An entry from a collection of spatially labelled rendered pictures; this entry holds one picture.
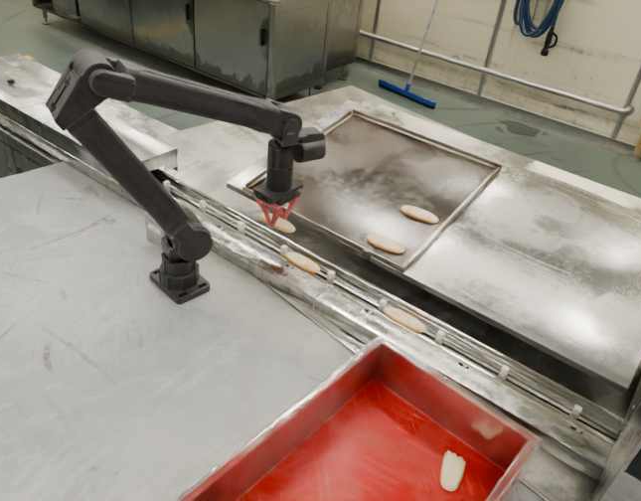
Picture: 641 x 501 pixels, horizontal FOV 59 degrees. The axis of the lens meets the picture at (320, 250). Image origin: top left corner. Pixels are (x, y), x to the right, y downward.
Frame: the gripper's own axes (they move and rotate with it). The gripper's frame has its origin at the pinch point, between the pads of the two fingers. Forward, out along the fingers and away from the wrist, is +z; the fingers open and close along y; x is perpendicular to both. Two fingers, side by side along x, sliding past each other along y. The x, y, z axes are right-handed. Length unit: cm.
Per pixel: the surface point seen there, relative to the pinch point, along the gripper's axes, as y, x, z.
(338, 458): -35, -45, 10
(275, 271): -8.1, -7.2, 6.7
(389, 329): -6.1, -36.1, 6.8
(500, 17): 370, 94, 25
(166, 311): -30.4, 3.5, 10.9
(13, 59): 26, 165, 11
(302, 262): -1.0, -9.2, 7.0
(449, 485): -27, -62, 10
